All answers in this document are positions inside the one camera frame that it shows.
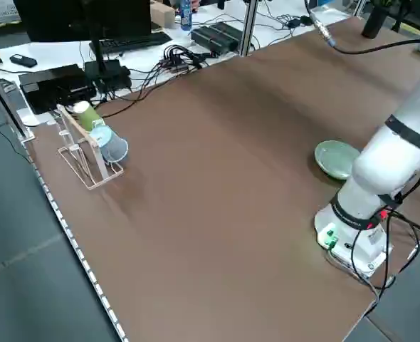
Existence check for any green plate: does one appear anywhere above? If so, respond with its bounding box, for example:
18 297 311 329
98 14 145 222
314 140 361 180

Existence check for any blue paper cup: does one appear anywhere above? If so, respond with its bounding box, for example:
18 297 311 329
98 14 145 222
88 125 129 164

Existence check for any wooden cup rack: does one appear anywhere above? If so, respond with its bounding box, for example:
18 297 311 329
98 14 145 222
56 104 125 191

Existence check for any black finned power unit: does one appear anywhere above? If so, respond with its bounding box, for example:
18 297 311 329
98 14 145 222
191 21 245 56

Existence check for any green paper cup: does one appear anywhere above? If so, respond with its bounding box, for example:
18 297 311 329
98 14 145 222
73 100 106 132

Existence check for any black monitor stand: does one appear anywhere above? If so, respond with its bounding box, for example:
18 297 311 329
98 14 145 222
84 0 132 93

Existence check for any black keyboard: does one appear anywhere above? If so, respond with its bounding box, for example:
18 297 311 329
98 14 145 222
90 31 174 55

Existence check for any blue plastic bottle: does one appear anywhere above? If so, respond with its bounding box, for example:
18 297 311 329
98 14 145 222
179 0 194 31

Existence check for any cardboard box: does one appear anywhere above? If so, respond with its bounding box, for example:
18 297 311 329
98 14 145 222
149 1 177 29

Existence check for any black power adapter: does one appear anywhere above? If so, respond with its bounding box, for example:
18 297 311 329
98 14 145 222
286 16 316 29

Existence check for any black box device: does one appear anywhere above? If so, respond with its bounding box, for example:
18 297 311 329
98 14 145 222
19 63 98 115

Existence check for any black remote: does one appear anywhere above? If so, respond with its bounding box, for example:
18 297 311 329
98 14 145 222
9 53 38 68

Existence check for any black monitor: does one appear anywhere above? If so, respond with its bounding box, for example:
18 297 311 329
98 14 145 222
13 0 152 43

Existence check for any black cable hub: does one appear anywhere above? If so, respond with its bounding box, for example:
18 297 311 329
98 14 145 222
158 44 213 72

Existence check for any aluminium frame post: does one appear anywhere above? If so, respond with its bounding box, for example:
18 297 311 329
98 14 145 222
238 0 260 58

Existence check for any aluminium table edge rail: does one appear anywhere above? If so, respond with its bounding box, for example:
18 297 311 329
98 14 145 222
23 140 130 342

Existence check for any black cable silver connector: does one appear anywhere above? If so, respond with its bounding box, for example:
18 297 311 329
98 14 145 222
304 0 420 55

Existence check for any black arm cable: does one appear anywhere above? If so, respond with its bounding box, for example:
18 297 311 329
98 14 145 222
350 152 420 299

